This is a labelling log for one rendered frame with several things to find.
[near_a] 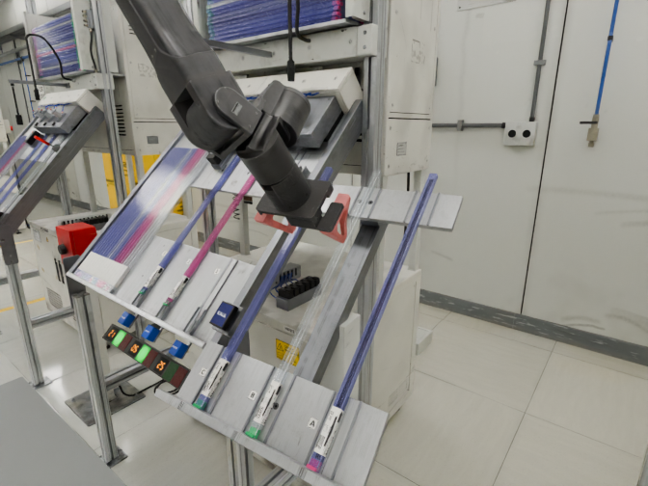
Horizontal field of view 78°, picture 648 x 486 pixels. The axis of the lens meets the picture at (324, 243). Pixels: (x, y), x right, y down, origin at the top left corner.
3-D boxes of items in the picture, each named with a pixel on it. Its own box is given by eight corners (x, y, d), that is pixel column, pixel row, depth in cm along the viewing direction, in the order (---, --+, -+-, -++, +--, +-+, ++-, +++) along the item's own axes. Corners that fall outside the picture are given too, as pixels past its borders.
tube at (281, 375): (257, 440, 56) (254, 438, 56) (250, 436, 57) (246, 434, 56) (381, 174, 78) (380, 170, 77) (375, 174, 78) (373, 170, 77)
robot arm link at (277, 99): (181, 135, 49) (209, 101, 43) (220, 75, 55) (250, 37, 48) (260, 190, 55) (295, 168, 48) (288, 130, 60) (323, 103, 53)
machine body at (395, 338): (315, 518, 122) (314, 335, 105) (182, 418, 163) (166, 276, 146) (412, 405, 171) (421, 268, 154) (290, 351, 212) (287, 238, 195)
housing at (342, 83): (359, 131, 108) (337, 88, 98) (238, 130, 137) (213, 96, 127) (370, 110, 111) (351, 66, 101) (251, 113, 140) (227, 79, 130)
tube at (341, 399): (318, 472, 51) (315, 472, 50) (310, 468, 52) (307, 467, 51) (438, 177, 72) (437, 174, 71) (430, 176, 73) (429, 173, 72)
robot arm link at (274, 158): (224, 153, 48) (263, 151, 46) (246, 114, 51) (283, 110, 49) (253, 191, 53) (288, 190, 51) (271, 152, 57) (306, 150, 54)
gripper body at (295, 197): (280, 183, 62) (256, 149, 57) (336, 190, 57) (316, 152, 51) (260, 217, 59) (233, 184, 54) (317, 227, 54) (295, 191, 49)
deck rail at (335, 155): (229, 364, 82) (210, 353, 78) (223, 360, 84) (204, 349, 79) (369, 118, 108) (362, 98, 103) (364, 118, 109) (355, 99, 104)
